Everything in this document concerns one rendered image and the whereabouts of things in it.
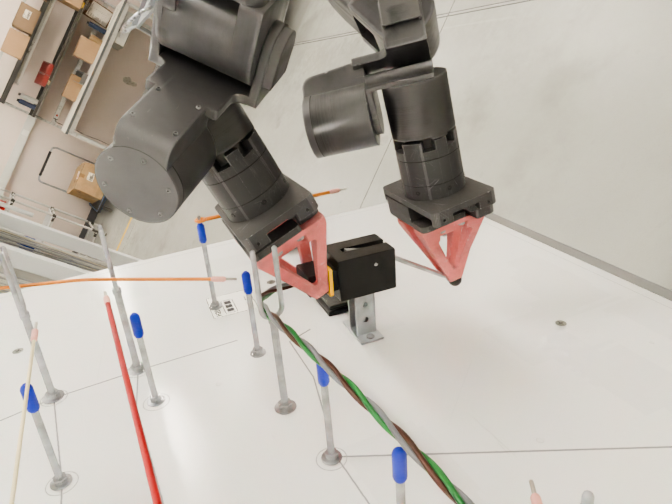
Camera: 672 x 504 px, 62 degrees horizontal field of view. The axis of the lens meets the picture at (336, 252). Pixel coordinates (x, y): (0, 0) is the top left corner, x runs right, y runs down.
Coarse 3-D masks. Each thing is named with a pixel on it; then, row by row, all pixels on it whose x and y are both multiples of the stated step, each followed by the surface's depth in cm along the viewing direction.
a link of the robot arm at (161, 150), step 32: (288, 32) 36; (160, 64) 38; (192, 64) 38; (160, 96) 35; (192, 96) 36; (224, 96) 37; (256, 96) 38; (128, 128) 33; (160, 128) 33; (192, 128) 35; (96, 160) 34; (128, 160) 34; (160, 160) 33; (192, 160) 36; (128, 192) 36; (160, 192) 35
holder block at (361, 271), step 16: (352, 240) 53; (368, 240) 52; (336, 256) 50; (352, 256) 49; (368, 256) 50; (384, 256) 50; (352, 272) 50; (368, 272) 50; (384, 272) 51; (352, 288) 50; (368, 288) 51; (384, 288) 51
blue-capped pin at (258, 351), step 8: (248, 272) 49; (248, 280) 49; (248, 288) 49; (248, 296) 50; (248, 304) 50; (256, 328) 51; (256, 336) 52; (256, 344) 52; (256, 352) 52; (264, 352) 52
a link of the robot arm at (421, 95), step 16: (416, 64) 47; (432, 64) 47; (368, 80) 48; (384, 80) 48; (400, 80) 46; (416, 80) 46; (432, 80) 46; (368, 96) 47; (384, 96) 48; (400, 96) 46; (416, 96) 46; (432, 96) 46; (448, 96) 47; (400, 112) 47; (416, 112) 46; (432, 112) 47; (448, 112) 47; (400, 128) 48; (416, 128) 47; (432, 128) 47; (448, 128) 48
